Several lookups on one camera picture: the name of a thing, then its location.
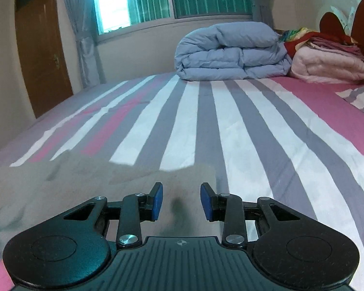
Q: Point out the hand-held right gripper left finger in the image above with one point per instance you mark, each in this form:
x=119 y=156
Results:
x=157 y=201

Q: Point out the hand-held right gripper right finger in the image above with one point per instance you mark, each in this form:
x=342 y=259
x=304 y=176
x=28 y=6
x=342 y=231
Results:
x=205 y=201

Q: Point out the grey pants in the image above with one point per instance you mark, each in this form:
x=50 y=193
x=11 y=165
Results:
x=79 y=182

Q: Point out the striped bed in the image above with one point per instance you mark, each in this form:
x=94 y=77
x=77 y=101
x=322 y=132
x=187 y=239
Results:
x=230 y=127

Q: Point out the brown wooden door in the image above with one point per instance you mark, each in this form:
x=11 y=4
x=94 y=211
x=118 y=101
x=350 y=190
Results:
x=39 y=51

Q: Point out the folded blue duvet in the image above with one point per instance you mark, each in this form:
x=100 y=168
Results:
x=230 y=51

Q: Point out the grey curtain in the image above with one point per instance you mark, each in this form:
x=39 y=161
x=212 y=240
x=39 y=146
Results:
x=85 y=51
x=262 y=6

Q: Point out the folded pink blanket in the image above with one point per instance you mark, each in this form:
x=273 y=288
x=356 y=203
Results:
x=324 y=66

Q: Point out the stack of folded colourful clothes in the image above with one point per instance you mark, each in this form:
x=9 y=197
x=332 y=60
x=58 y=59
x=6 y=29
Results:
x=327 y=44

